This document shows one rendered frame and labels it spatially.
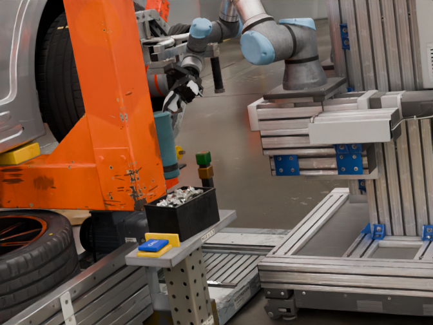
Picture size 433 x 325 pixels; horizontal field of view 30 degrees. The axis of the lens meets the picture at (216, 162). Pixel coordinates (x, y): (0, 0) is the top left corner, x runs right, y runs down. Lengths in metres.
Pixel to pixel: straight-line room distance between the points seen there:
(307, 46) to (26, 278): 1.17
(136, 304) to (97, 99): 0.71
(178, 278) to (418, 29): 1.11
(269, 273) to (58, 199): 0.78
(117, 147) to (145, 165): 0.12
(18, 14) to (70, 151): 0.57
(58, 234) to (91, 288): 0.21
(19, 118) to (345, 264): 1.26
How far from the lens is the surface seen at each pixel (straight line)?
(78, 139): 2.77
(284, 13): 5.64
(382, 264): 2.74
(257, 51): 2.61
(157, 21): 3.34
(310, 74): 2.72
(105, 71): 2.60
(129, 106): 2.62
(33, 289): 2.59
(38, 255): 2.58
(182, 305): 2.65
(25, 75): 3.02
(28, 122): 3.02
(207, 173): 2.72
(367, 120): 2.53
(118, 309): 2.73
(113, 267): 2.69
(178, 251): 2.46
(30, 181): 2.94
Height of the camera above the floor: 1.29
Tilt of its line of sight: 14 degrees down
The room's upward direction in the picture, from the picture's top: 9 degrees counter-clockwise
